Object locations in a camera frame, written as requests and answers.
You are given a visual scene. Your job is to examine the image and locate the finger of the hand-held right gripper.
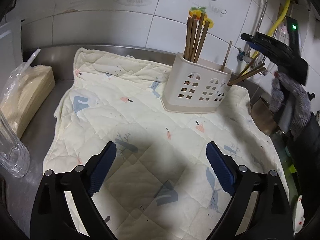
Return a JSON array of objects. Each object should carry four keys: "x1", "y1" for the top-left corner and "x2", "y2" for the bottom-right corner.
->
[
  {"x1": 246, "y1": 42, "x2": 278, "y2": 63},
  {"x1": 240, "y1": 32, "x2": 295, "y2": 53}
]

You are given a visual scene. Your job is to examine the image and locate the person's right hand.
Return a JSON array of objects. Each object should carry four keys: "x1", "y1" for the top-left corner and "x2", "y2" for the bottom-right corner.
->
[{"x1": 270, "y1": 73, "x2": 313, "y2": 140}]

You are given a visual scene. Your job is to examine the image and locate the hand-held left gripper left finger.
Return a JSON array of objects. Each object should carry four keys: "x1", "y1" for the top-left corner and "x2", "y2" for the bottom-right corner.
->
[{"x1": 30, "y1": 141, "x2": 118, "y2": 240}]

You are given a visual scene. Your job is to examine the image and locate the pale wooden chopstick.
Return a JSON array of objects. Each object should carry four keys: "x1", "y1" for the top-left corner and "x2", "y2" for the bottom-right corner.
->
[{"x1": 219, "y1": 40, "x2": 233, "y2": 72}]

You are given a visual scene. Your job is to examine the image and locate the clear plastic bag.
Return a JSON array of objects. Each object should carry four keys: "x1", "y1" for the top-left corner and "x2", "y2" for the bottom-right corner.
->
[{"x1": 0, "y1": 109, "x2": 31, "y2": 179}]

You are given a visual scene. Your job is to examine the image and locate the cream quilted printed mat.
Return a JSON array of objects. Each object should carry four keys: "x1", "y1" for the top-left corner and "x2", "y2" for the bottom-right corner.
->
[{"x1": 43, "y1": 47, "x2": 290, "y2": 240}]

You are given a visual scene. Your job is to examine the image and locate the bunch of brown chopsticks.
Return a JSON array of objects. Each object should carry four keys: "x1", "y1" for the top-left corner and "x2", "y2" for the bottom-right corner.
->
[{"x1": 183, "y1": 12, "x2": 267, "y2": 86}]

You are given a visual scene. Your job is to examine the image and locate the white ceramic figurine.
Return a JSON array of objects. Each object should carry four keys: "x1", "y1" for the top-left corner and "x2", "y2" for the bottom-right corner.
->
[{"x1": 292, "y1": 194, "x2": 306, "y2": 238}]

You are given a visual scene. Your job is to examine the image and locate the yellow gas hose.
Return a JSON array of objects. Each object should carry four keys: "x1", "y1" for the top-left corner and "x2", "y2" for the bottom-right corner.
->
[{"x1": 241, "y1": 0, "x2": 292, "y2": 74}]

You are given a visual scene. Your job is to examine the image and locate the long braided metal hose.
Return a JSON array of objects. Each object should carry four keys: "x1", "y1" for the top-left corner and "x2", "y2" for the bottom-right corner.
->
[{"x1": 254, "y1": 0, "x2": 270, "y2": 33}]

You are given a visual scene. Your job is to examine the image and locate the plastic-wrapped beige packet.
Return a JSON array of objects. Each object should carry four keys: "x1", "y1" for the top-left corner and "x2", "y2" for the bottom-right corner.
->
[{"x1": 0, "y1": 48, "x2": 56, "y2": 139}]

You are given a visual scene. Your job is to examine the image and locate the beige plastic utensil holder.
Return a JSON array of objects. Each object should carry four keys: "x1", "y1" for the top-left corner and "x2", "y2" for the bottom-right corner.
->
[{"x1": 161, "y1": 52, "x2": 232, "y2": 115}]

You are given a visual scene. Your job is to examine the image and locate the person's right forearm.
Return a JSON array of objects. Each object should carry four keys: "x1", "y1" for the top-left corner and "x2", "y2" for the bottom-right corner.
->
[{"x1": 284, "y1": 112, "x2": 320, "y2": 207}]

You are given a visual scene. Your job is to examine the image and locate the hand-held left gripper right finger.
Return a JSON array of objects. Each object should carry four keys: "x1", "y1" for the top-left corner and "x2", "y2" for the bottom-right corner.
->
[{"x1": 205, "y1": 141, "x2": 295, "y2": 240}]

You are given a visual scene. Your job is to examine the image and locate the brown metal cup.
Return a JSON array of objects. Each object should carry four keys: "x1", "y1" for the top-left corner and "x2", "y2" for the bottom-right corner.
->
[{"x1": 250, "y1": 96, "x2": 279, "y2": 136}]

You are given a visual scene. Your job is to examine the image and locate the metal valve with blue handle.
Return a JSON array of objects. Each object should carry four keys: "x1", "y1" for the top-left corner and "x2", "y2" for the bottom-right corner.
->
[{"x1": 237, "y1": 47, "x2": 251, "y2": 62}]

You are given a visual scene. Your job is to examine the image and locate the plain metal valve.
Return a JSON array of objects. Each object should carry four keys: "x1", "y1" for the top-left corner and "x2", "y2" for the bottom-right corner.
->
[{"x1": 257, "y1": 62, "x2": 270, "y2": 76}]

